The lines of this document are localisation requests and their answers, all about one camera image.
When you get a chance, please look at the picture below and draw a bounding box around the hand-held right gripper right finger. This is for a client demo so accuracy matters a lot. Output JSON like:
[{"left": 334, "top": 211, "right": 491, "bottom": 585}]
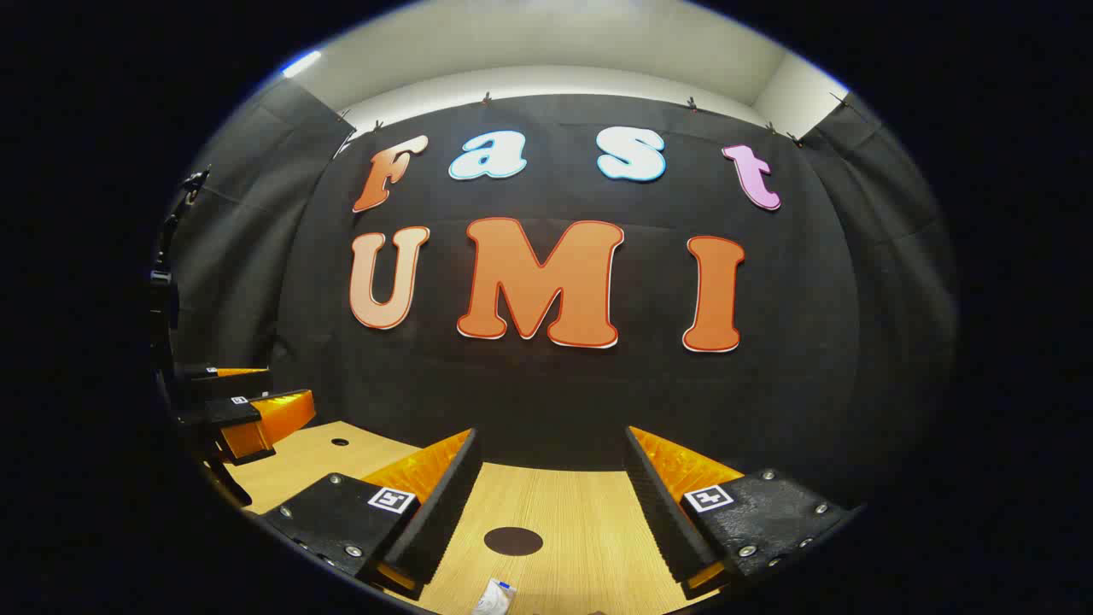
[{"left": 622, "top": 425, "right": 863, "bottom": 600}]

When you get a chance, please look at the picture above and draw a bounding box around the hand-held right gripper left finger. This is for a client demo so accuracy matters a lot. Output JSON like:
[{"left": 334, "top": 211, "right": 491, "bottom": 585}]
[{"left": 256, "top": 427, "right": 483, "bottom": 600}]

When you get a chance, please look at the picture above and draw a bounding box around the dark brown round coaster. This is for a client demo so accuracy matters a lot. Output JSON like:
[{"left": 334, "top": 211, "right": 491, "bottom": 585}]
[{"left": 484, "top": 527, "right": 544, "bottom": 557}]

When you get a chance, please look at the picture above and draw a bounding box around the white toothpaste tube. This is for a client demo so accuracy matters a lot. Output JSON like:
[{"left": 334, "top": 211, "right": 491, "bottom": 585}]
[{"left": 471, "top": 577, "right": 518, "bottom": 615}]

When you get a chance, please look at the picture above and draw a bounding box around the wooden desktop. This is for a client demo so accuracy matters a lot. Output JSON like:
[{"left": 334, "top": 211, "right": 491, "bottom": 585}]
[{"left": 205, "top": 420, "right": 752, "bottom": 615}]

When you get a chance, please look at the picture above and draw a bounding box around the black backdrop cloth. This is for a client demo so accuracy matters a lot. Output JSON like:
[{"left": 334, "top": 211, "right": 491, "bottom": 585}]
[{"left": 158, "top": 77, "right": 961, "bottom": 513}]

